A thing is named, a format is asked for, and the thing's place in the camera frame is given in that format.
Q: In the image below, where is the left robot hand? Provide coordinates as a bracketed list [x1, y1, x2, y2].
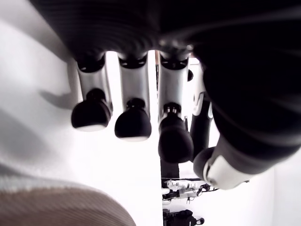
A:
[28, 0, 301, 191]

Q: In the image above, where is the dark brown round plate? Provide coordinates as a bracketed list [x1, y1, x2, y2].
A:
[0, 164, 137, 226]

